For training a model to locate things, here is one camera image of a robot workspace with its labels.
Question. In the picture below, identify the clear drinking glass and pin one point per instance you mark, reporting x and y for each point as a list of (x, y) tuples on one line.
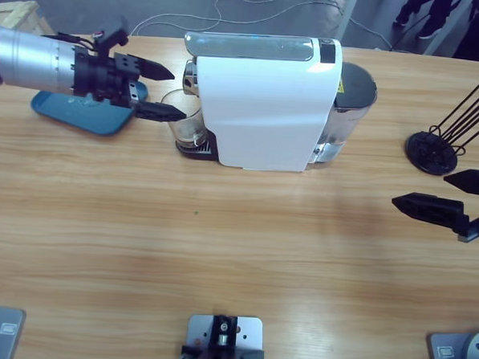
[(191, 134)]

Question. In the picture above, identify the silver coffee machine lever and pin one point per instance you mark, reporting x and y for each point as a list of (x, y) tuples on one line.
[(246, 47)]

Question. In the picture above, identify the white capsule coffee machine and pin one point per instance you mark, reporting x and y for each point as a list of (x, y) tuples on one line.
[(259, 108)]

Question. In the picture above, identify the black capsule holder with rods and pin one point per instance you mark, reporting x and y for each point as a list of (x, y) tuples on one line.
[(425, 157)]

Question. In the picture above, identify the blue plastic tray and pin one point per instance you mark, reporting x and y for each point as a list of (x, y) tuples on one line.
[(86, 117)]

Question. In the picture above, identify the black drip tray silver grille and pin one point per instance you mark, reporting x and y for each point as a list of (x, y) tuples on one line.
[(200, 155)]

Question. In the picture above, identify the clear water tank black lid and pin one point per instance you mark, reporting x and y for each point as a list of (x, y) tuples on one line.
[(357, 85)]

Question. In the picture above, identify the light wooden crate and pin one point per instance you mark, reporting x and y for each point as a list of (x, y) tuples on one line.
[(15, 13)]

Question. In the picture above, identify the white metal table leg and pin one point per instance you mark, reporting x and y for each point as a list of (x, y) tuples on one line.
[(448, 27), (347, 16)]

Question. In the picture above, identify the person in dark clothes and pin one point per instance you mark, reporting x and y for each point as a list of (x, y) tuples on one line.
[(433, 12)]

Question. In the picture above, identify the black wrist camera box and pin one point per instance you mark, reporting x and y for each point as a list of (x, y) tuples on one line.
[(116, 34)]

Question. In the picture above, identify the grey mount plate black post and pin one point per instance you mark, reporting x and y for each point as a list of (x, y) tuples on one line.
[(199, 330)]

